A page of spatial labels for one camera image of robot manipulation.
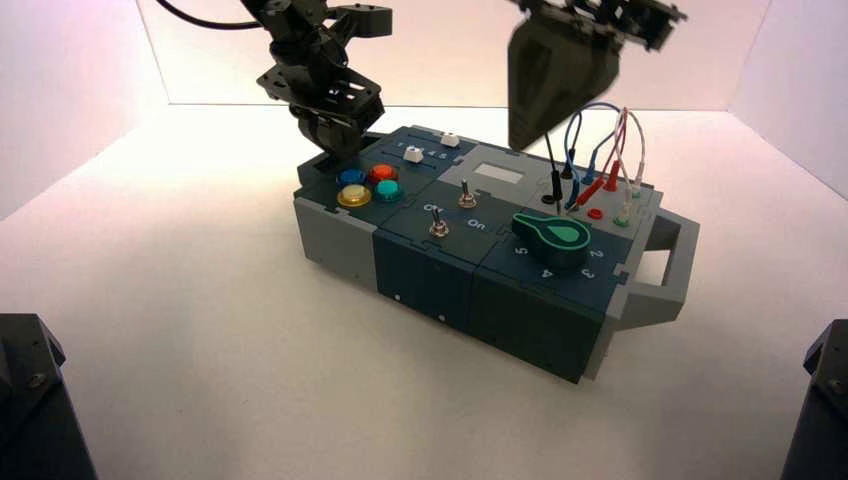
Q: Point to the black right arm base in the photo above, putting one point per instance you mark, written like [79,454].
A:
[821,424]

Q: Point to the white slider knob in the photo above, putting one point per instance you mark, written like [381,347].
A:
[450,140]
[413,156]

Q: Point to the teal green push button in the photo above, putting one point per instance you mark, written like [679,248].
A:
[388,191]

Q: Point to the metal toggle switch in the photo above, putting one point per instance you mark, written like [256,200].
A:
[437,227]
[466,195]

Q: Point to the orange push button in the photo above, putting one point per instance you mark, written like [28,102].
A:
[382,173]

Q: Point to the green rotary pointer knob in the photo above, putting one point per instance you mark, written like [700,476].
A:
[553,238]

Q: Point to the dark blue grey task box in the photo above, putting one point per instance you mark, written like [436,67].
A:
[424,272]

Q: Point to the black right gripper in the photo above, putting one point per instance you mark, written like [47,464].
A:
[636,20]

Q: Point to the blue push button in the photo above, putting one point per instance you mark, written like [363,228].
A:
[351,177]

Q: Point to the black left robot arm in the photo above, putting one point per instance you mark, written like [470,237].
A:
[291,20]

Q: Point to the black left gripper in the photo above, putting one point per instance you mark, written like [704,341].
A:
[324,93]

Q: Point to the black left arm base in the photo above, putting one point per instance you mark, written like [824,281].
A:
[33,411]

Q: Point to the yellow push button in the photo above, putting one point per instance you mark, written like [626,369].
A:
[354,195]

